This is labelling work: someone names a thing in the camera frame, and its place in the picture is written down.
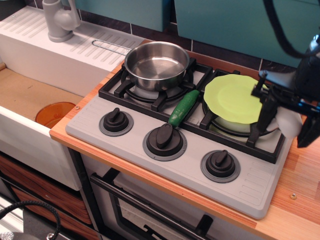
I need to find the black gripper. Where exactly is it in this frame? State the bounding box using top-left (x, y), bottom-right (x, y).
top-left (251, 70), bottom-right (320, 148)

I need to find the white toy mushroom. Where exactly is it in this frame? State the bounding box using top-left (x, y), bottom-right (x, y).
top-left (266, 106), bottom-right (303, 139)

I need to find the green toy pickle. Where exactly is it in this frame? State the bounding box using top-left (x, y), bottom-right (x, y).
top-left (168, 89), bottom-right (200, 128)

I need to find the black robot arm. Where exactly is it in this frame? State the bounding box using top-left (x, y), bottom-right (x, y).
top-left (251, 37), bottom-right (320, 148)

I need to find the light green plate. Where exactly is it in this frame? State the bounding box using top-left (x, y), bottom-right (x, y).
top-left (203, 74), bottom-right (262, 124)

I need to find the black right stove knob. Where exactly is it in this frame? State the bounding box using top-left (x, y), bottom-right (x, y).
top-left (200, 150), bottom-right (241, 184)

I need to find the black stove knob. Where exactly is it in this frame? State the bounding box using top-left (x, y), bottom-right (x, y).
top-left (99, 107), bottom-right (134, 137)
top-left (142, 123), bottom-right (188, 162)
top-left (200, 150), bottom-right (241, 184)

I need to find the grey toy stove top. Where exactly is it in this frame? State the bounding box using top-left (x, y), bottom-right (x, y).
top-left (65, 68), bottom-right (293, 221)

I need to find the black middle stove knob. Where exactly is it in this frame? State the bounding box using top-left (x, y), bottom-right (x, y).
top-left (142, 123), bottom-right (188, 162)

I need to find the stainless steel pot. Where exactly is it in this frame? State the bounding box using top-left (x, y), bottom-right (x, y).
top-left (91, 39), bottom-right (190, 92)

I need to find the black left stove knob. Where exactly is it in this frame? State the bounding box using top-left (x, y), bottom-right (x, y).
top-left (99, 107), bottom-right (134, 137)

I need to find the black right burner grate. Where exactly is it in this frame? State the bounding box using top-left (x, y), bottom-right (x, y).
top-left (179, 69), bottom-right (287, 164)

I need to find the black burner grate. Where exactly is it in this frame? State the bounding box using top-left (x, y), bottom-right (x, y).
top-left (98, 57), bottom-right (214, 121)
top-left (179, 69), bottom-right (287, 164)

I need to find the black left burner grate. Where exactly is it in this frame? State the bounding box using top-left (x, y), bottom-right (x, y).
top-left (98, 57), bottom-right (214, 121)

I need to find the orange plastic cup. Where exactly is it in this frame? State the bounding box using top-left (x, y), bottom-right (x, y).
top-left (35, 101), bottom-right (76, 129)

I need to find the grey toy faucet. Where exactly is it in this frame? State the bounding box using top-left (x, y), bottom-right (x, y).
top-left (42, 0), bottom-right (81, 43)

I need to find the white toy sink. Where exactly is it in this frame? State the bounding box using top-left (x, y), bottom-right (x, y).
top-left (0, 6), bottom-right (143, 191)

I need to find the wooden drawer front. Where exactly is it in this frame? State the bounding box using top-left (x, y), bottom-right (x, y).
top-left (0, 154), bottom-right (99, 240)

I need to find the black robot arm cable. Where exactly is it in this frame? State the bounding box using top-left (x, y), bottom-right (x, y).
top-left (262, 0), bottom-right (313, 60)

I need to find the oven door with black handle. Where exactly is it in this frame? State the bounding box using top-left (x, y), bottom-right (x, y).
top-left (89, 168), bottom-right (258, 240)

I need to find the black braided cable foreground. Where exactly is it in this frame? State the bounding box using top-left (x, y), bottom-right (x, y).
top-left (0, 201), bottom-right (62, 240)

